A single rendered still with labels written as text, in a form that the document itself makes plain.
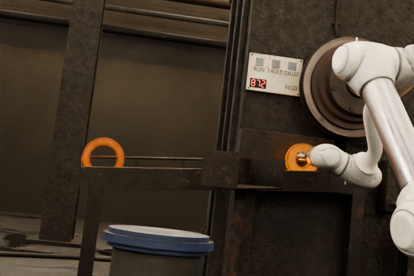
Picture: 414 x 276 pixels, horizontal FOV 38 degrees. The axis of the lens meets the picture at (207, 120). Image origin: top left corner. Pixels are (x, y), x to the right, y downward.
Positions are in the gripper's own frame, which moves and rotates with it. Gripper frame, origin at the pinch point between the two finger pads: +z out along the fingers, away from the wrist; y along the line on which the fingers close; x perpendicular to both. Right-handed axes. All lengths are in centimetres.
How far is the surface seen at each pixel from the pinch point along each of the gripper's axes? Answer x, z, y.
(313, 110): 21.4, -1.9, 2.5
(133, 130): 27, 609, -74
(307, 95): 28.1, -1.6, -1.1
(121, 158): -10, -1, -81
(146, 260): -36, -104, -70
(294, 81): 35.6, 12.1, -4.1
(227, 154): -4, -40, -41
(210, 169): -10, -33, -46
